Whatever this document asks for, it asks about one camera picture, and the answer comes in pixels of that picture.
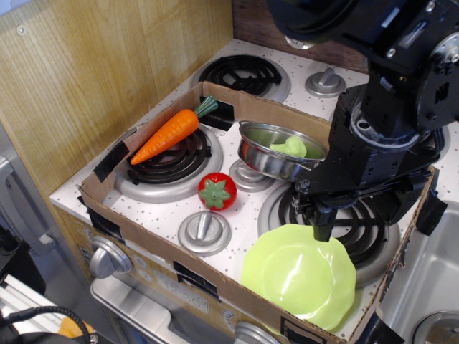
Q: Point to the silver oven dial right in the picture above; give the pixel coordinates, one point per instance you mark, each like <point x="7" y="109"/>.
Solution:
<point x="247" y="333"/>

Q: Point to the brown cardboard fence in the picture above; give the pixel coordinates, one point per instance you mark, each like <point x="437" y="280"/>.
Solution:
<point x="150" y="229"/>

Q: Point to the front right black burner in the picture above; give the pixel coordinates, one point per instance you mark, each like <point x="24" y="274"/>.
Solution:
<point x="369" y="242"/>

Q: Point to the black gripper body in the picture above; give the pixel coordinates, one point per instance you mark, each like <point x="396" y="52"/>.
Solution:
<point x="371" y="152"/>

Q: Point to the small steel pan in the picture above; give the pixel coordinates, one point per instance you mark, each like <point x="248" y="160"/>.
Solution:
<point x="278" y="152"/>

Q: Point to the red toy tomato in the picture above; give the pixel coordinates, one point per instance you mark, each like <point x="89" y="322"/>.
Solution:
<point x="217" y="191"/>

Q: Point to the orange object bottom left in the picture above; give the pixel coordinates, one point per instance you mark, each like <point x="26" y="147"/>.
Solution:
<point x="69" y="328"/>

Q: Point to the hanging silver strainer ladle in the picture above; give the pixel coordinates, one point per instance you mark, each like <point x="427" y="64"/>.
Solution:
<point x="299" y="44"/>

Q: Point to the silver oven dial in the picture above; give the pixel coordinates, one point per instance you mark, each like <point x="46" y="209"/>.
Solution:
<point x="108" y="259"/>
<point x="247" y="333"/>

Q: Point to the silver stove knob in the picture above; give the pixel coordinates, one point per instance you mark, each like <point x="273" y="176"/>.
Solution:
<point x="325" y="84"/>
<point x="204" y="233"/>
<point x="247" y="179"/>

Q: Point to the steel sink basin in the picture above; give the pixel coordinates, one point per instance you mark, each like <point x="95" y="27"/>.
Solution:
<point x="421" y="304"/>

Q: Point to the orange toy carrot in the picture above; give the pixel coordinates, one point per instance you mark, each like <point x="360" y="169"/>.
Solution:
<point x="173" y="131"/>

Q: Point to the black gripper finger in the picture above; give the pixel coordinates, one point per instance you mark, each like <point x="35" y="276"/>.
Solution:
<point x="323" y="219"/>

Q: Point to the green toy broccoli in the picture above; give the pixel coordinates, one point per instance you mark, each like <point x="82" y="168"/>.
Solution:
<point x="293" y="146"/>

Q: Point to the silver oven dial left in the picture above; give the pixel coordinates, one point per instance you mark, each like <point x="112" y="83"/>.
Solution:
<point x="108" y="259"/>

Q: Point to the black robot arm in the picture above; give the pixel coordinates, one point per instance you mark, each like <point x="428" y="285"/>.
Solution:
<point x="405" y="42"/>

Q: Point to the silver oven door handle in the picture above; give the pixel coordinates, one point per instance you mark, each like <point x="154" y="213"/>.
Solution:
<point x="139" y="312"/>

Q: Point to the silver back stove knob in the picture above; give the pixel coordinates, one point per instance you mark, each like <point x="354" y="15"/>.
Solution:
<point x="325" y="84"/>

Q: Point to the silver middle stove knob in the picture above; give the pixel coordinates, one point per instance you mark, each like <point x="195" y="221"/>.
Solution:
<point x="247" y="179"/>

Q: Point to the silver front stove knob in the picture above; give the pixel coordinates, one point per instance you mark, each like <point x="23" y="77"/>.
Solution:
<point x="204" y="233"/>

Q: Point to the light green plastic plate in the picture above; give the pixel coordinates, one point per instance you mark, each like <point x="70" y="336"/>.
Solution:
<point x="310" y="279"/>

